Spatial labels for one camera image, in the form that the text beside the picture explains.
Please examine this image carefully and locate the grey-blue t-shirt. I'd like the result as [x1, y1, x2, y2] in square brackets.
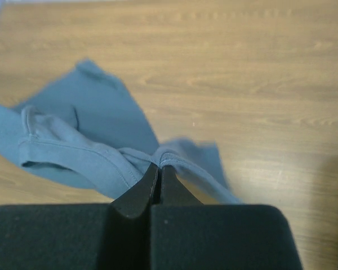
[0, 60, 239, 204]

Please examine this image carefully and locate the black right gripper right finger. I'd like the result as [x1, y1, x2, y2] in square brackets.
[160, 166, 202, 205]

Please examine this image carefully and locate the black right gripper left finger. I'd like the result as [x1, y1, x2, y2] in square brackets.
[110, 164, 159, 219]

